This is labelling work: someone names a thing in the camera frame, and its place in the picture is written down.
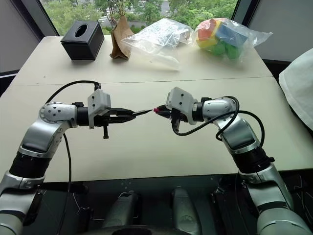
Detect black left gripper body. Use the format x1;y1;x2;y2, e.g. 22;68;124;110
94;110;117;140

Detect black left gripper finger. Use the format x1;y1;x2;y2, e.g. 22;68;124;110
110;115;136;124
111;107;134;116

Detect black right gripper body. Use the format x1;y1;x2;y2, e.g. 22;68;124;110
168;109;184;134

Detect clear plastic bag white contents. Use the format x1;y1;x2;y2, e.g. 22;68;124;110
121;17;194;72

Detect brown paper bag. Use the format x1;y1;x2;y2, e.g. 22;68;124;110
109;15;135;60

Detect black tissue box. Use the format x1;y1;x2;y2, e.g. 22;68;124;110
60;20;105;61

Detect yellow foam block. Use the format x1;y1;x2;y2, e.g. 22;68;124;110
197;19;224;49

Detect green foam block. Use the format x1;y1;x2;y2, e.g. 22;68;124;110
210;40;241;60

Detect orange foam block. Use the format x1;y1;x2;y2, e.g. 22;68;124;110
196;19;219;43

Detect dark rounded robot leg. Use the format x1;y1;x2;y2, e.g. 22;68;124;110
170;187;203;235
102;190;140;230

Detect blue foam block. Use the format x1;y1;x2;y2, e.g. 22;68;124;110
216;23;248;47

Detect clear plastic bag coloured blocks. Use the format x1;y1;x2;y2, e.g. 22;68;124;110
192;17;274;63

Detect white cloth bag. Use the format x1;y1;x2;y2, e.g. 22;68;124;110
278;47;313;131

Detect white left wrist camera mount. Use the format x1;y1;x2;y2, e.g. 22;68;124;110
87;89;112;130

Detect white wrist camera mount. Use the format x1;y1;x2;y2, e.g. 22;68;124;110
165;87;198;125
87;89;112;130

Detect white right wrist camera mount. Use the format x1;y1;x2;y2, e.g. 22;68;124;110
165;87;198;125

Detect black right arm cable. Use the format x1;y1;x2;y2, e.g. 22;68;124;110
171;95;266;148

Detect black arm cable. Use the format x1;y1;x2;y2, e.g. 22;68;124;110
171;95;266;148
45;80;102;235

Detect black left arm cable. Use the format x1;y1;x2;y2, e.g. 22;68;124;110
45;80;102;235

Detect dark window frame post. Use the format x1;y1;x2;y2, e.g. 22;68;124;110
230;0;255;28
20;0;60;38

